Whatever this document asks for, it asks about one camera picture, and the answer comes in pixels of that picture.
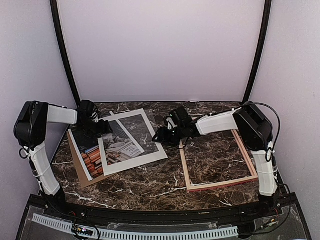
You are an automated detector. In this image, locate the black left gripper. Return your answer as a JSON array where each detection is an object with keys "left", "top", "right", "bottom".
[{"left": 78, "top": 119, "right": 114, "bottom": 141}]

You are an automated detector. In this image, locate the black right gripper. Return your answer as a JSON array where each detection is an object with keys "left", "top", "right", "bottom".
[{"left": 152, "top": 125, "right": 186, "bottom": 148}]

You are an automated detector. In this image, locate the clear acrylic sheet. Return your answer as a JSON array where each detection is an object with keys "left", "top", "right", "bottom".
[{"left": 109, "top": 108, "right": 157, "bottom": 145}]

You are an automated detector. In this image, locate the white photo mat board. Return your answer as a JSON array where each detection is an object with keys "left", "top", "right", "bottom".
[{"left": 98, "top": 109, "right": 168, "bottom": 176}]

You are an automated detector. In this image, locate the pink wooden picture frame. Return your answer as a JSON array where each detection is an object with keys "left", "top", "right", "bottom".
[{"left": 179, "top": 126, "right": 258, "bottom": 192}]

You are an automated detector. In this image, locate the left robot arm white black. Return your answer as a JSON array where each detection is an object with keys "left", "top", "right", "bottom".
[{"left": 13, "top": 100, "right": 113, "bottom": 218}]

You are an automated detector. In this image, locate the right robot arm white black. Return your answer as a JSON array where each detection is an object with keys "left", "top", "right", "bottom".
[{"left": 152, "top": 101, "right": 279, "bottom": 217}]

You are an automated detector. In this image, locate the cat and books photo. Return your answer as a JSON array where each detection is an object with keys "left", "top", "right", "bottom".
[{"left": 69, "top": 120, "right": 145, "bottom": 181}]

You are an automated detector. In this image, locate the brown cardboard backing board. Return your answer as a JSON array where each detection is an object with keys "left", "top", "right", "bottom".
[{"left": 67, "top": 130, "right": 115, "bottom": 188}]

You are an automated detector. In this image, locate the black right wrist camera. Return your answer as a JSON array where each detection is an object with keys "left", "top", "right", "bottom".
[{"left": 163, "top": 106, "right": 193, "bottom": 130}]

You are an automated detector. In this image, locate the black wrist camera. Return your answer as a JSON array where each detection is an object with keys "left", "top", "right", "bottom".
[
  {"left": 77, "top": 100, "right": 101, "bottom": 120},
  {"left": 163, "top": 106, "right": 193, "bottom": 130}
]

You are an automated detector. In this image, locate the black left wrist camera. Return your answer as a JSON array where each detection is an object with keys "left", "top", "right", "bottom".
[{"left": 77, "top": 100, "right": 101, "bottom": 120}]

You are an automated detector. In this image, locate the white slotted cable duct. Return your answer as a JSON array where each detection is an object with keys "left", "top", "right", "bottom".
[{"left": 31, "top": 213, "right": 239, "bottom": 240}]

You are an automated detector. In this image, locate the black front table rail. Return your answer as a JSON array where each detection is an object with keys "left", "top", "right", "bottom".
[{"left": 27, "top": 193, "right": 297, "bottom": 226}]

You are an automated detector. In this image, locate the black left corner post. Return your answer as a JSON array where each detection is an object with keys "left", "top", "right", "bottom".
[{"left": 49, "top": 0, "right": 81, "bottom": 106}]

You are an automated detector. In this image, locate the black corner post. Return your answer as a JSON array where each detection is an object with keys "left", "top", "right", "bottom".
[
  {"left": 241, "top": 0, "right": 272, "bottom": 104},
  {"left": 49, "top": 0, "right": 81, "bottom": 106}
]

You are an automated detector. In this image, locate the black right corner post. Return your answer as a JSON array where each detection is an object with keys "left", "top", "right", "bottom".
[{"left": 241, "top": 0, "right": 272, "bottom": 104}]

